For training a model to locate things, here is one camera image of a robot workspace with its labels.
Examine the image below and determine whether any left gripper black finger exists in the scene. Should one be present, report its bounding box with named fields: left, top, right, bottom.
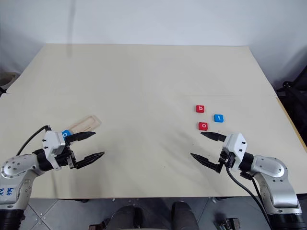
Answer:
left=76, top=151, right=106, bottom=169
left=66, top=131, right=97, bottom=143

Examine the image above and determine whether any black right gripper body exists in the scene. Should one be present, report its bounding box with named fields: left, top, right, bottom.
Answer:
left=218, top=148, right=237, bottom=173

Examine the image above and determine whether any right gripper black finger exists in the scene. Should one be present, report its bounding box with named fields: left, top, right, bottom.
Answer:
left=189, top=152, right=222, bottom=174
left=200, top=131, right=227, bottom=143

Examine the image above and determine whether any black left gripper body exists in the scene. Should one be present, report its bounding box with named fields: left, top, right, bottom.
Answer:
left=54, top=140, right=78, bottom=171

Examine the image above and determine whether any beige wooden tile tray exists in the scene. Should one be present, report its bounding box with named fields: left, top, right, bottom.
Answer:
left=66, top=115, right=102, bottom=135

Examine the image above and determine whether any black stand equipment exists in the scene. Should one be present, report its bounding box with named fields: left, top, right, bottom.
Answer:
left=275, top=69, right=307, bottom=138

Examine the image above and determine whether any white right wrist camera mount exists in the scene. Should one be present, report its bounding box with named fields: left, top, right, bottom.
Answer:
left=222, top=132, right=248, bottom=172

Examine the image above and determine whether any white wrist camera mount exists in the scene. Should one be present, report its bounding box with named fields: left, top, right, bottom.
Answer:
left=42, top=130, right=67, bottom=166
left=222, top=132, right=248, bottom=172

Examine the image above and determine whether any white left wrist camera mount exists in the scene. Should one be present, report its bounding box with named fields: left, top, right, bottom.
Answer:
left=42, top=130, right=67, bottom=166

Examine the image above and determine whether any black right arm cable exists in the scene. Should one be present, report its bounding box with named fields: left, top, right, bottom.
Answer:
left=224, top=165, right=273, bottom=230

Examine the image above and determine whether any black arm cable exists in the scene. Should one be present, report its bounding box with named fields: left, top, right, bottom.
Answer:
left=16, top=125, right=51, bottom=156
left=224, top=165, right=273, bottom=230

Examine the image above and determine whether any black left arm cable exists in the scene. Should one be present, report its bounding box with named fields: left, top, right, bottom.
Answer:
left=16, top=125, right=51, bottom=156

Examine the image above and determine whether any dark metal bracket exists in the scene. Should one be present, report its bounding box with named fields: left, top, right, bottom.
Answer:
left=216, top=217, right=240, bottom=230
left=89, top=222, right=107, bottom=230

